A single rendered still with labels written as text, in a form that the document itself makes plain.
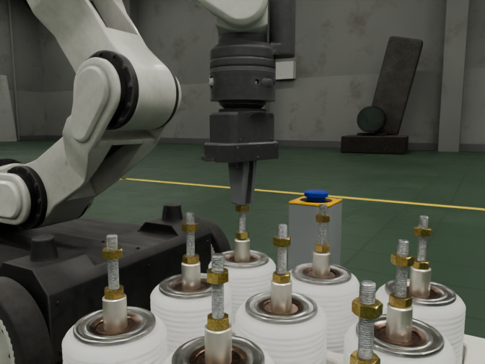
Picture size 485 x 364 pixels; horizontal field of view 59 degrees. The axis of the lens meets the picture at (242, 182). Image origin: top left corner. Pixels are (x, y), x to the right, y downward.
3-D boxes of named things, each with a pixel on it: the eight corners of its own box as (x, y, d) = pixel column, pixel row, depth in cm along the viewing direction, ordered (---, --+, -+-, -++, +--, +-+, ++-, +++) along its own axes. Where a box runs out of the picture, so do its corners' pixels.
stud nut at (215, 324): (202, 327, 34) (201, 317, 34) (212, 318, 36) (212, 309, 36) (223, 332, 34) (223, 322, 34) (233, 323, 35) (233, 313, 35)
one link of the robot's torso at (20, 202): (-31, 222, 100) (-36, 166, 98) (46, 208, 117) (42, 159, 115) (24, 234, 90) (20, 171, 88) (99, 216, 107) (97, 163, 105)
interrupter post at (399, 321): (379, 333, 40) (381, 300, 40) (404, 332, 41) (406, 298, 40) (391, 346, 38) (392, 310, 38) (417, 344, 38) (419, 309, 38)
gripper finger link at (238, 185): (232, 202, 61) (232, 158, 60) (248, 205, 59) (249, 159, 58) (224, 204, 60) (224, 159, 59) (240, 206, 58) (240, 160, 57)
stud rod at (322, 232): (322, 261, 56) (324, 203, 55) (327, 263, 55) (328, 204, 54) (315, 261, 55) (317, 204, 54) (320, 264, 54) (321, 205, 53)
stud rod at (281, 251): (277, 292, 46) (278, 223, 45) (286, 294, 45) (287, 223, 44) (275, 296, 45) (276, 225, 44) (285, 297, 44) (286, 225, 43)
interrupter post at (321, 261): (332, 274, 56) (333, 250, 56) (328, 281, 54) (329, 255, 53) (313, 272, 57) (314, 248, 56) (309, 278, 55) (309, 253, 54)
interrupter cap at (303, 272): (355, 271, 57) (355, 266, 57) (346, 291, 50) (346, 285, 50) (299, 264, 60) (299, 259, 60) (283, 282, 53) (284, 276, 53)
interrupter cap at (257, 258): (264, 253, 65) (264, 248, 65) (273, 269, 58) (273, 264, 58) (214, 254, 65) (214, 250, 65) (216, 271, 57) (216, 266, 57)
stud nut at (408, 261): (387, 260, 39) (388, 251, 39) (405, 260, 39) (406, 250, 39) (398, 267, 37) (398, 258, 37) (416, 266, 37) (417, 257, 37)
